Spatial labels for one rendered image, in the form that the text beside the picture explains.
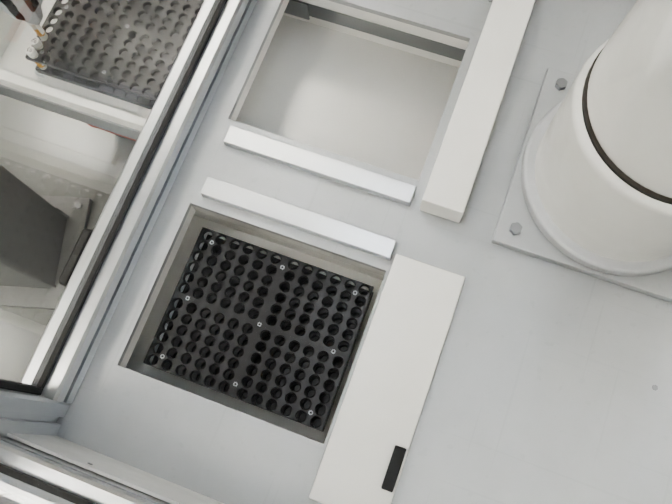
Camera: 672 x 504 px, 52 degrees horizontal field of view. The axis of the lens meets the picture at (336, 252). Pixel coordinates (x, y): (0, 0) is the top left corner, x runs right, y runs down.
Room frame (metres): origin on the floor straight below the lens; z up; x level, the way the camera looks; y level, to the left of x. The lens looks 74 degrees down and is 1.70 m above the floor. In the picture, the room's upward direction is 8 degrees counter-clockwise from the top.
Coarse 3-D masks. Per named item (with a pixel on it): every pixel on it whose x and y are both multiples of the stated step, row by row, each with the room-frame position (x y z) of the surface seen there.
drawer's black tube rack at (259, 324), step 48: (240, 240) 0.26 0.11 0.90; (192, 288) 0.21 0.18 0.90; (240, 288) 0.20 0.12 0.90; (288, 288) 0.20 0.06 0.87; (336, 288) 0.19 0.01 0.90; (192, 336) 0.16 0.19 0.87; (240, 336) 0.15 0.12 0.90; (288, 336) 0.14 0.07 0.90; (336, 336) 0.13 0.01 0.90; (240, 384) 0.09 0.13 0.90; (288, 384) 0.08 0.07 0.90; (336, 384) 0.08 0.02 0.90
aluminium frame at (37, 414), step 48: (240, 0) 0.53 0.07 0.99; (192, 96) 0.41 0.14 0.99; (144, 192) 0.30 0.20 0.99; (144, 240) 0.26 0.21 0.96; (96, 288) 0.20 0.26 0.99; (96, 336) 0.16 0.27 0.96; (0, 384) 0.10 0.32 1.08; (48, 384) 0.11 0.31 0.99; (0, 432) 0.06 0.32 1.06; (48, 432) 0.06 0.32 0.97; (48, 480) 0.01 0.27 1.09; (96, 480) 0.01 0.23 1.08
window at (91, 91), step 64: (0, 0) 0.32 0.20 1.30; (64, 0) 0.36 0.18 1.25; (128, 0) 0.41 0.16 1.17; (192, 0) 0.49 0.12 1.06; (0, 64) 0.29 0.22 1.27; (64, 64) 0.33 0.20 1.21; (128, 64) 0.38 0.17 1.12; (0, 128) 0.26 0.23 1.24; (64, 128) 0.30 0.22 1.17; (128, 128) 0.34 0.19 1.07; (0, 192) 0.23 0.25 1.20; (64, 192) 0.26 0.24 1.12; (128, 192) 0.30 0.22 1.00; (0, 256) 0.19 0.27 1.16; (64, 256) 0.22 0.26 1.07; (0, 320) 0.15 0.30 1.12; (64, 320) 0.17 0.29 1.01
